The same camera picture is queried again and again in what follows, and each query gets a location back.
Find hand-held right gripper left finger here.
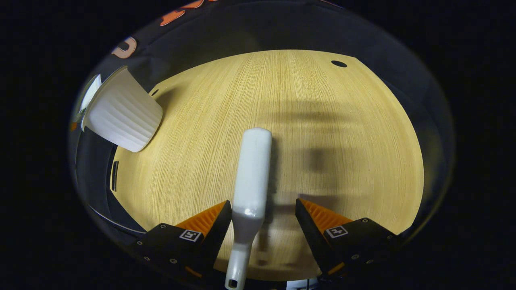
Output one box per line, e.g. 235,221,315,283
135,200,233,279

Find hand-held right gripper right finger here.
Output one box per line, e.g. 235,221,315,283
295,198,402,278

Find small white broom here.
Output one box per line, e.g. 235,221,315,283
225,128,273,290

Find white ribbed garbage bin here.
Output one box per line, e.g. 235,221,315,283
79,66,163,153

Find wooden desktop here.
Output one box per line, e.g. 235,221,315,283
110,50,424,282

